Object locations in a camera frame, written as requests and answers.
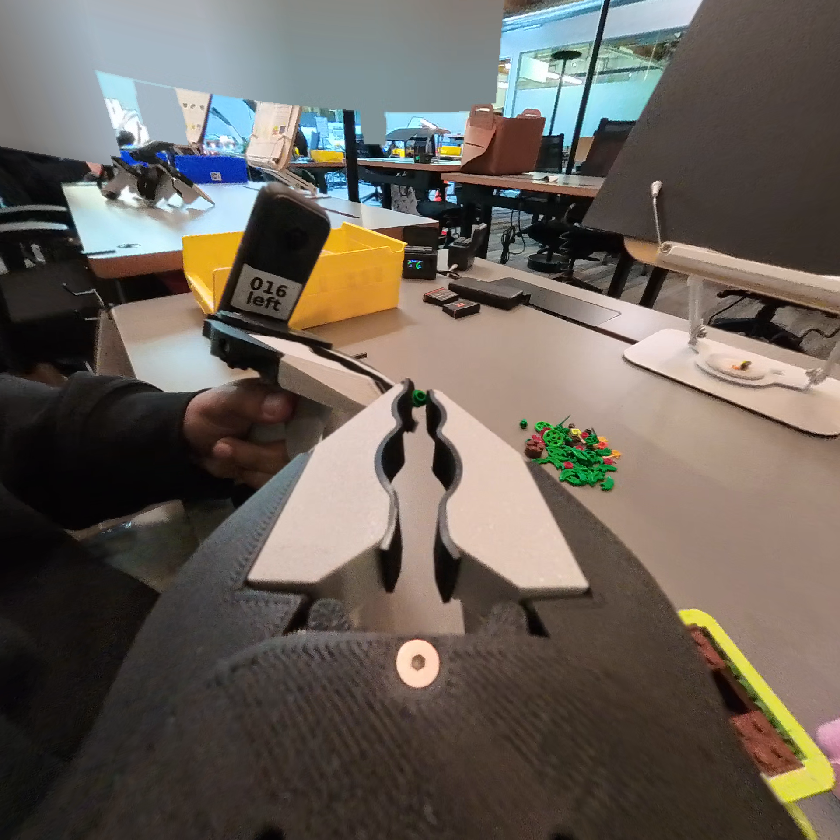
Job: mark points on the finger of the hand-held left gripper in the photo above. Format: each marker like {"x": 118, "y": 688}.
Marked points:
{"x": 334, "y": 384}

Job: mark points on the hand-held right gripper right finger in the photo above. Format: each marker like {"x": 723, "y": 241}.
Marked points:
{"x": 508, "y": 525}

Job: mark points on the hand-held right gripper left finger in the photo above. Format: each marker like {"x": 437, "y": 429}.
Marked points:
{"x": 321, "y": 518}

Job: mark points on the person's left forearm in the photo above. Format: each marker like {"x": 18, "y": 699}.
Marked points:
{"x": 85, "y": 446}

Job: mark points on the person's left hand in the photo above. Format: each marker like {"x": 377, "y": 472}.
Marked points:
{"x": 223, "y": 426}

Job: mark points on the yellow plastic bin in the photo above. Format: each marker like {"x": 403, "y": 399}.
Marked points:
{"x": 367, "y": 282}

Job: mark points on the pile of small toy pieces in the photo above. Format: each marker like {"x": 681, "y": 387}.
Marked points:
{"x": 577, "y": 459}

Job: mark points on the small blue bin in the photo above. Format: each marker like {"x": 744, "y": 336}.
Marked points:
{"x": 210, "y": 169}

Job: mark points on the cardboard display board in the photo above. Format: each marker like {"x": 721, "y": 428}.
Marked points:
{"x": 272, "y": 134}

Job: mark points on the small black battery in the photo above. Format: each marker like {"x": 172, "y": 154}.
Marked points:
{"x": 461, "y": 308}
{"x": 441, "y": 296}

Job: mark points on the black power bank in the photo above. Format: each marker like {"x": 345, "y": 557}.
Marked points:
{"x": 420, "y": 253}

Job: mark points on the grey black desk tool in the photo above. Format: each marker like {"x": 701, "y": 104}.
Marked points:
{"x": 151, "y": 180}

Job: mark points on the flat black case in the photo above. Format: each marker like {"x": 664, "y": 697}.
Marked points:
{"x": 489, "y": 292}

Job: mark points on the black box device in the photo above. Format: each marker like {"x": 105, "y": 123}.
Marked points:
{"x": 466, "y": 249}

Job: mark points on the black desk mat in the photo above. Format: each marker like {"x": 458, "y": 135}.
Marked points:
{"x": 577, "y": 305}

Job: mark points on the white monitor stand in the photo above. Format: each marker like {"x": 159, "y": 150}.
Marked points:
{"x": 676, "y": 361}

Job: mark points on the brown bag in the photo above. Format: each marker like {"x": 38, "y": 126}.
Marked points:
{"x": 505, "y": 144}

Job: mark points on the lime toy brick pot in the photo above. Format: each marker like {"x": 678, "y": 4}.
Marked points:
{"x": 787, "y": 781}

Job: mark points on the pink toy pot with plant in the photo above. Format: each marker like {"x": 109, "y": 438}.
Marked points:
{"x": 832, "y": 738}

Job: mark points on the dark computer monitor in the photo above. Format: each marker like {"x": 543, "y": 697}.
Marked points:
{"x": 735, "y": 118}

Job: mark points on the black metal post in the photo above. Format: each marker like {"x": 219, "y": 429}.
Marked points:
{"x": 352, "y": 157}

